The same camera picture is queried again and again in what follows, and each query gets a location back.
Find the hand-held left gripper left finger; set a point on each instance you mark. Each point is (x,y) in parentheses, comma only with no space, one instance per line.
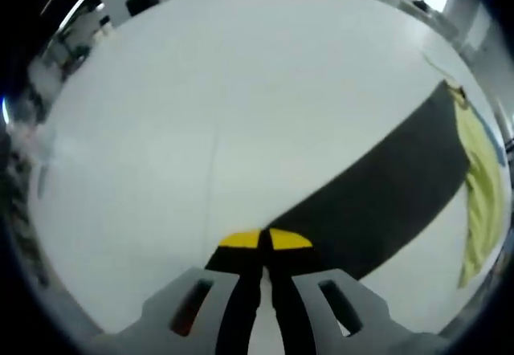
(168,315)

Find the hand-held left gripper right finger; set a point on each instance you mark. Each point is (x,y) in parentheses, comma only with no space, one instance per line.
(361,323)

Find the yellow grey blue garment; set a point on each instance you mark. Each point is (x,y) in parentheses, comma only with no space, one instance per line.
(381,194)

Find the black cabinet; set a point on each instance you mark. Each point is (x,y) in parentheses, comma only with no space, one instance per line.
(141,1)

